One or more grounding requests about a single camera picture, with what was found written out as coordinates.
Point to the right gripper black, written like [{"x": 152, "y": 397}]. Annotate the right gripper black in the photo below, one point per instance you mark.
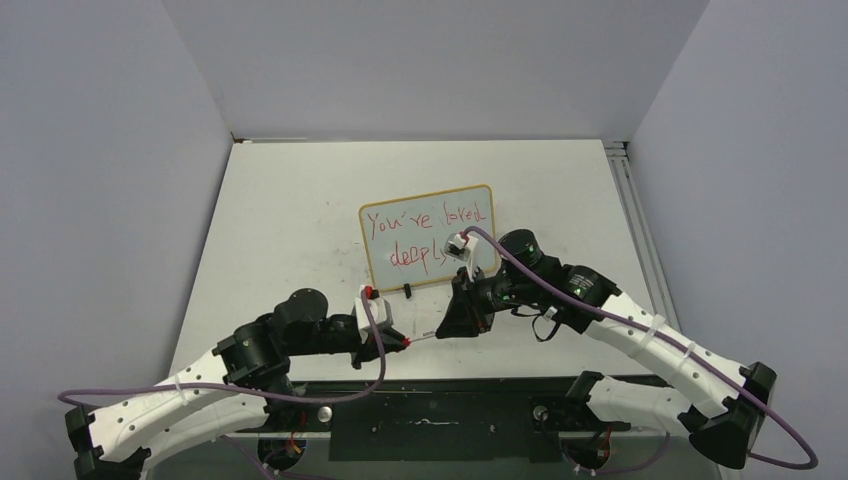
[{"x": 466, "y": 313}]

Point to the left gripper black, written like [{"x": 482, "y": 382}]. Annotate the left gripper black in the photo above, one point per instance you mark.
[{"x": 365, "y": 351}]

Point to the red whiteboard marker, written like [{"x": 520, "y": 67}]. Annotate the red whiteboard marker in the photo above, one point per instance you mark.
[{"x": 416, "y": 339}]

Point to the yellow framed whiteboard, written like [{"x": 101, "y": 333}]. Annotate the yellow framed whiteboard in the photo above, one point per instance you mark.
[{"x": 404, "y": 237}]

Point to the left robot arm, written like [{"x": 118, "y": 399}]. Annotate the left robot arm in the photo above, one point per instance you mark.
[{"x": 240, "y": 383}]

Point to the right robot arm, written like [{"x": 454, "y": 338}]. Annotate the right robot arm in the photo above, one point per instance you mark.
[{"x": 718, "y": 404}]

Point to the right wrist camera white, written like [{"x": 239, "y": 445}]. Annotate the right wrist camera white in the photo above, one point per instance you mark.
[{"x": 463, "y": 247}]

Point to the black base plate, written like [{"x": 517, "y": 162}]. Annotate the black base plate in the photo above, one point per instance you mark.
[{"x": 439, "y": 420}]

